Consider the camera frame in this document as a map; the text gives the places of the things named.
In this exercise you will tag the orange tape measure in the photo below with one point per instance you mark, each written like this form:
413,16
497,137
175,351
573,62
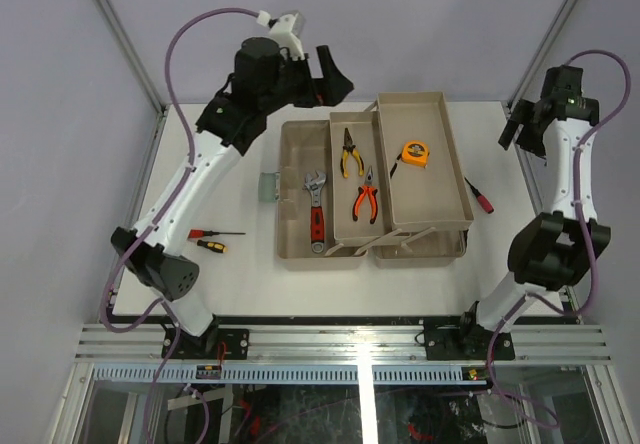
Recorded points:
415,153

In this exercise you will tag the grey-green toolbox latch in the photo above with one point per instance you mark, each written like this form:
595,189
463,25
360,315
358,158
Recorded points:
269,187

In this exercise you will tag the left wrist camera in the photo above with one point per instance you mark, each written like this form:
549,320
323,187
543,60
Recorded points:
285,30

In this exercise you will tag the aluminium frame post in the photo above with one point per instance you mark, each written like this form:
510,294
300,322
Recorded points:
131,57
545,46

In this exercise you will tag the red-handled long screwdriver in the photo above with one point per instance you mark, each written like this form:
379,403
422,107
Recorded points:
201,234

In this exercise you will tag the right aluminium frame post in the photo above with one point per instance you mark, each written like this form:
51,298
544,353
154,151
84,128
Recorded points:
545,46

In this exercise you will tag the pink-handled screwdriver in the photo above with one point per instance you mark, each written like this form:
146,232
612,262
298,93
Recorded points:
480,198

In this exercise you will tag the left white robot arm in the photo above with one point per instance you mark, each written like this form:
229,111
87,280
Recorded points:
152,249

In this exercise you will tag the yellow-black stubby screwdriver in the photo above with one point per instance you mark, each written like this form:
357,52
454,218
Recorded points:
212,246

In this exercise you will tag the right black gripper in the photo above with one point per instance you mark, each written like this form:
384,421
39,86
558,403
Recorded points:
522,114

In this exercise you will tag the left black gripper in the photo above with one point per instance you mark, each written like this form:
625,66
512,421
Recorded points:
330,87

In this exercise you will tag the slotted cable duct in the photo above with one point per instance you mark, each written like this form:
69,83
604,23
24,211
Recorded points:
282,374

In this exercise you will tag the aluminium mounting rail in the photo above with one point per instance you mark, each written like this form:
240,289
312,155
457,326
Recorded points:
530,344

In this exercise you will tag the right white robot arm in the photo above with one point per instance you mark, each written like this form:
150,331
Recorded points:
558,247

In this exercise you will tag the red-handled adjustable wrench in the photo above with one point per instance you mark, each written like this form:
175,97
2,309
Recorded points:
314,184

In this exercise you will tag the orange-handled pliers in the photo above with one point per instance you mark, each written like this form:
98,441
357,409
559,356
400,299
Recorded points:
367,191

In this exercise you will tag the left aluminium frame post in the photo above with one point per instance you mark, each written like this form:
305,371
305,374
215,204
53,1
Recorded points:
131,57

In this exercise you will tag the yellow needle-nose pliers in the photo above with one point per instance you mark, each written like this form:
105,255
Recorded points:
349,149

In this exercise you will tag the beige toolbox with smoky lid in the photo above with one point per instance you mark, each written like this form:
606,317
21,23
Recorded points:
384,181

